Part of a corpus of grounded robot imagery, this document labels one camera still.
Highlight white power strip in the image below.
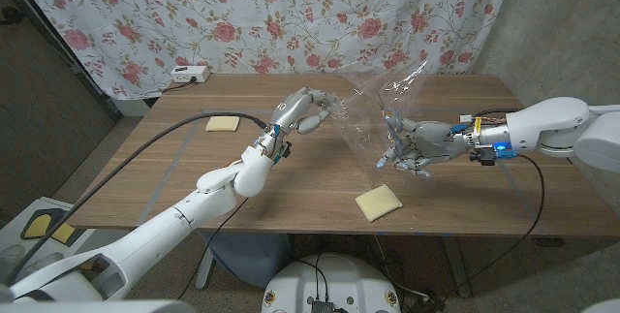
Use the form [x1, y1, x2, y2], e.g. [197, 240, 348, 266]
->
[170, 64, 211, 84]

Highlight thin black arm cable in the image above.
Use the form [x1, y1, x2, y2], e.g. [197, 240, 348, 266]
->
[175, 196, 252, 301]
[435, 153, 548, 305]

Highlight black power strip cord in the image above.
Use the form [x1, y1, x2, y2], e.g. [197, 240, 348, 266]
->
[162, 78, 198, 94]

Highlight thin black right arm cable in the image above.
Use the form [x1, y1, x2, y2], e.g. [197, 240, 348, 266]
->
[435, 153, 548, 305]

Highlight blue grey round stool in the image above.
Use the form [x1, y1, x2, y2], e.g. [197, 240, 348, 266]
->
[201, 232, 292, 289]

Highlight white mat with yellow marks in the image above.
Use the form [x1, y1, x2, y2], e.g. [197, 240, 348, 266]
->
[0, 196, 98, 261]

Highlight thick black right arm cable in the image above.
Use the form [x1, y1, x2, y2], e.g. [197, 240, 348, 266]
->
[472, 107, 521, 120]

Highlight white shoe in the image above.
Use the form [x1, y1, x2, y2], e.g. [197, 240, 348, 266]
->
[18, 252, 65, 275]
[0, 243, 25, 275]

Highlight black torso cable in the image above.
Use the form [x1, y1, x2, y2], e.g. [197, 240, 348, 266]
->
[295, 253, 330, 302]

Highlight grey metal table leg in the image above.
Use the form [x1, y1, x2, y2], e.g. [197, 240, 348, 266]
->
[443, 235, 474, 298]
[195, 244, 214, 289]

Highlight yellow sponge near front edge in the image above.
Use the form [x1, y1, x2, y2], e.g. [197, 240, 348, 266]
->
[355, 184, 404, 224]

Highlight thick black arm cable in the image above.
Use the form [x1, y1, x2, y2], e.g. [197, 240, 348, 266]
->
[3, 110, 271, 286]
[472, 107, 521, 120]

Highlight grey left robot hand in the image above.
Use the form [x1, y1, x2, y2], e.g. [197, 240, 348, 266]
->
[255, 86, 339, 158]

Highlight floral backdrop cloth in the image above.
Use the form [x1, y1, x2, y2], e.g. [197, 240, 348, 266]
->
[7, 0, 519, 101]

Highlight black power adapter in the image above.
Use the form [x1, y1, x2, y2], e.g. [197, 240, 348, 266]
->
[409, 288, 447, 313]

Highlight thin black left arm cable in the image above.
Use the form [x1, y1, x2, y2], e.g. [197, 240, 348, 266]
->
[175, 196, 252, 301]

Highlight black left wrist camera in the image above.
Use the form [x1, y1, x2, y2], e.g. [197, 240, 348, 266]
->
[273, 141, 294, 165]

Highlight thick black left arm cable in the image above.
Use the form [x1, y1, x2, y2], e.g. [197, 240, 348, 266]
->
[3, 110, 271, 286]

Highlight yellow sponge at left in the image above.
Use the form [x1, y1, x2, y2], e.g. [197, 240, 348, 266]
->
[204, 114, 242, 133]

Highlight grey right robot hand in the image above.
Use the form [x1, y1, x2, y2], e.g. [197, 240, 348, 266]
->
[376, 117, 511, 179]

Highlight grey yellow handled scissors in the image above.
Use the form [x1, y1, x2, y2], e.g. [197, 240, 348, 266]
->
[376, 90, 404, 160]

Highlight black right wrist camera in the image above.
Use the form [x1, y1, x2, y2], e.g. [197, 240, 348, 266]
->
[468, 143, 517, 168]

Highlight transparent cling film sheet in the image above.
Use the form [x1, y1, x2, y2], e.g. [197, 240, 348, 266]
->
[333, 58, 431, 189]

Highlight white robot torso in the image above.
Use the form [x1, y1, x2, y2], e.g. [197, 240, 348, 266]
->
[261, 253, 402, 313]

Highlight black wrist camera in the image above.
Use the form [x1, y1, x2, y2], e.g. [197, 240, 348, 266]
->
[273, 141, 294, 165]
[468, 143, 517, 168]

